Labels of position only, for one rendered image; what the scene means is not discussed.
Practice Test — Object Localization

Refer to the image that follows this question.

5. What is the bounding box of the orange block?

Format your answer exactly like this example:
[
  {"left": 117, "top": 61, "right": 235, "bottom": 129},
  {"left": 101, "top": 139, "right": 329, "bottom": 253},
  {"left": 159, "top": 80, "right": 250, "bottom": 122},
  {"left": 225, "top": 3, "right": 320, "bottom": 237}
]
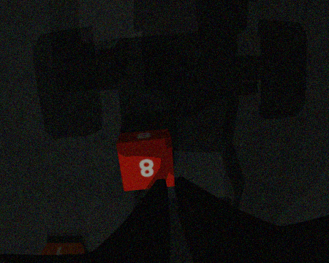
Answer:
[{"left": 41, "top": 243, "right": 85, "bottom": 255}]

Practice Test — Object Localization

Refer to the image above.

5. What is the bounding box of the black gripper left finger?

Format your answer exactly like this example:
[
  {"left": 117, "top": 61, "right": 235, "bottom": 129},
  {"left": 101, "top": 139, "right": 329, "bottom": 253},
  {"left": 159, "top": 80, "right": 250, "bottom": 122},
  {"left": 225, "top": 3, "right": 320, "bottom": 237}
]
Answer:
[{"left": 0, "top": 178, "right": 170, "bottom": 263}]

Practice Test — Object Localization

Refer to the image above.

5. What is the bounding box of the red block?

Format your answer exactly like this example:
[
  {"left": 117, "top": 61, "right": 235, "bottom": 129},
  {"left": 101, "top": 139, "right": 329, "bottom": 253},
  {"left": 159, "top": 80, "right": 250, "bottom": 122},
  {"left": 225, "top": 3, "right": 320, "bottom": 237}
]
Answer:
[{"left": 117, "top": 129, "right": 175, "bottom": 191}]

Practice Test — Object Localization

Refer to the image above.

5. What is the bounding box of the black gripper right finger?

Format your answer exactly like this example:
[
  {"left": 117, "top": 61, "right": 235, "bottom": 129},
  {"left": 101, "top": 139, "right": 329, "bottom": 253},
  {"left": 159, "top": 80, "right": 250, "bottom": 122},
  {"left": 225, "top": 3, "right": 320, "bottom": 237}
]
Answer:
[{"left": 174, "top": 176, "right": 329, "bottom": 263}]

